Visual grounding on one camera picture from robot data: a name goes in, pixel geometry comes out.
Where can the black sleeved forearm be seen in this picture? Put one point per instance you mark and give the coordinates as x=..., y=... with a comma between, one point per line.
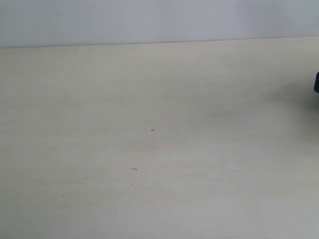
x=316, y=83

